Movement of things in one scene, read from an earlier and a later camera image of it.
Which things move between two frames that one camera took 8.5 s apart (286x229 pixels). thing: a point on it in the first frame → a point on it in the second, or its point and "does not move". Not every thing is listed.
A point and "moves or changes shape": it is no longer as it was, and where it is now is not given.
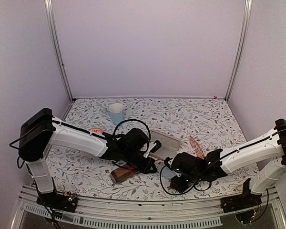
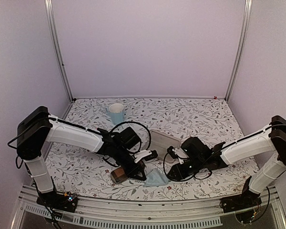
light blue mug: x=116 y=111 does not move
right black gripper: x=178 y=187 → x=179 y=174
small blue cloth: x=168 y=173 moves or changes shape
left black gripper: x=144 y=170 → x=132 y=172
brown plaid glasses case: x=121 y=174 does not move
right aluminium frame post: x=247 y=15 does not move
